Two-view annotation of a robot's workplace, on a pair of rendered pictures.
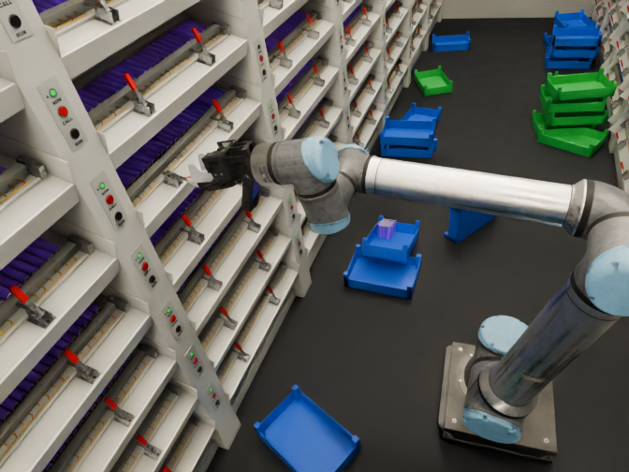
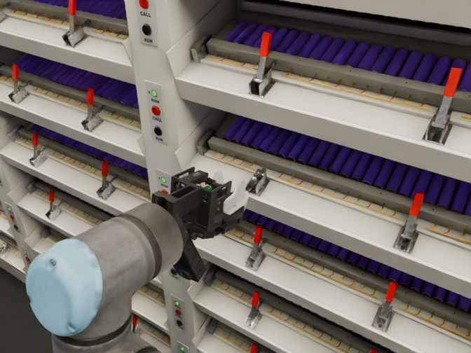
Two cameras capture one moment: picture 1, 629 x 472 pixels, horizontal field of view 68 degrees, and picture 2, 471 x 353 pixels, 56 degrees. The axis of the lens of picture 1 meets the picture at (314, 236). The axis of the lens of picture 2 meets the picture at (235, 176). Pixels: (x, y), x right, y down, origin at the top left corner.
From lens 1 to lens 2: 107 cm
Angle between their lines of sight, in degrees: 72
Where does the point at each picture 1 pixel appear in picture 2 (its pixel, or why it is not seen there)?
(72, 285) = (121, 134)
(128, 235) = (162, 155)
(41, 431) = (73, 176)
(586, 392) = not seen: outside the picture
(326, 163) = (36, 287)
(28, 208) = (107, 51)
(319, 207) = not seen: hidden behind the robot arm
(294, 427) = not seen: outside the picture
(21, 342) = (77, 120)
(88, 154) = (154, 58)
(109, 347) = (127, 201)
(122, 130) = (219, 78)
